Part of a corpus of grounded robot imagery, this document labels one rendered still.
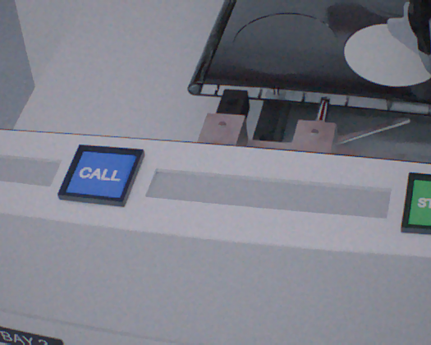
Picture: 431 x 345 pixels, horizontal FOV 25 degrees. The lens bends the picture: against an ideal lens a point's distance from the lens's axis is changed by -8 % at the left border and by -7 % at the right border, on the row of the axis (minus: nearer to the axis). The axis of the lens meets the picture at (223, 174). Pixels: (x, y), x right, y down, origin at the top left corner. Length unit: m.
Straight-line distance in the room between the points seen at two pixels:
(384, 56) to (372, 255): 0.30
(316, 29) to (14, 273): 0.39
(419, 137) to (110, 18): 0.41
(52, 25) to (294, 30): 0.58
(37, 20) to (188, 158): 0.75
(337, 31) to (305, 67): 0.07
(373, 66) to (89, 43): 0.37
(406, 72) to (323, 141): 0.13
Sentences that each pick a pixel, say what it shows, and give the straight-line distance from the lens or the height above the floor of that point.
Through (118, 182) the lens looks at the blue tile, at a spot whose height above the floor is 0.96.
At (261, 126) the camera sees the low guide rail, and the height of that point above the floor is 0.85.
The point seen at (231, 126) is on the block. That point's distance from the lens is 0.88.
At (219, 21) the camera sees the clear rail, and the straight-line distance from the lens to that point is 1.02.
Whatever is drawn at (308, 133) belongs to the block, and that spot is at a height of 0.91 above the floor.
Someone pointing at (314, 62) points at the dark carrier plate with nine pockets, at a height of 0.90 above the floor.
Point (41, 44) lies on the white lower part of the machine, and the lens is 1.53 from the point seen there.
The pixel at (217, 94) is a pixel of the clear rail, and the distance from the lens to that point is 0.94.
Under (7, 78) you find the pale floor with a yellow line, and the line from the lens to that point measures 2.56.
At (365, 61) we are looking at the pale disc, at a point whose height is 0.90.
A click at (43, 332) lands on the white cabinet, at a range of 0.91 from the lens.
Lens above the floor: 1.50
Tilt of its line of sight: 44 degrees down
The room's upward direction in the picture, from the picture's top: 9 degrees counter-clockwise
